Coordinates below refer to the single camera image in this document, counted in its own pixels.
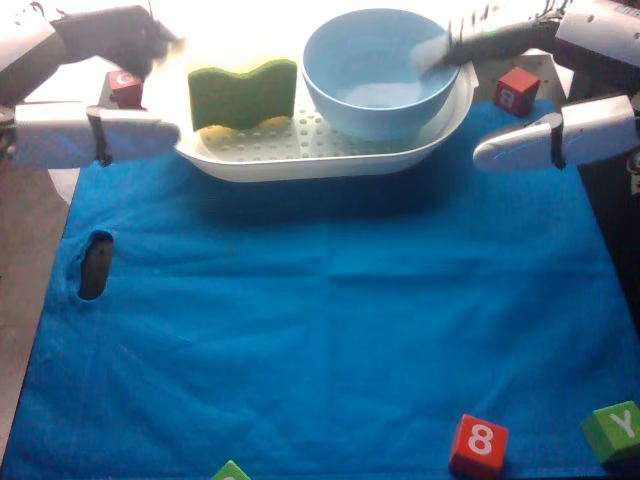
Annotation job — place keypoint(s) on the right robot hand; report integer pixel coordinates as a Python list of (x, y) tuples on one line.
[(595, 130)]

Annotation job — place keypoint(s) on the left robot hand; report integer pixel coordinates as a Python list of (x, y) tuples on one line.
[(100, 135)]

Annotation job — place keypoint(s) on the green and yellow sponge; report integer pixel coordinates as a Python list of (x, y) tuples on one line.
[(240, 100)]

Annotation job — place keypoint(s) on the light blue bowl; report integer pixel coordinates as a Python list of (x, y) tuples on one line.
[(375, 115)]

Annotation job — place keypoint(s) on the red block white letter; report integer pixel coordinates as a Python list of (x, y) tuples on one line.
[(122, 92)]

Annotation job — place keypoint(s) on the red block white eight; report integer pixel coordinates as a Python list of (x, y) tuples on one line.
[(520, 87), (479, 445)]

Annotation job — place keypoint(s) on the black oblong object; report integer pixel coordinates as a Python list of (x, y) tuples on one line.
[(95, 267)]

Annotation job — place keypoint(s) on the white perforated drain tray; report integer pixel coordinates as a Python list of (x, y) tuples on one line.
[(300, 165)]

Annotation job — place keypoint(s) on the blue cloth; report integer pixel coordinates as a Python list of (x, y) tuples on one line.
[(320, 325)]

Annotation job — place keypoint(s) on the green block white letter Y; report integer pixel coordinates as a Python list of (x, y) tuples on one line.
[(617, 430)]

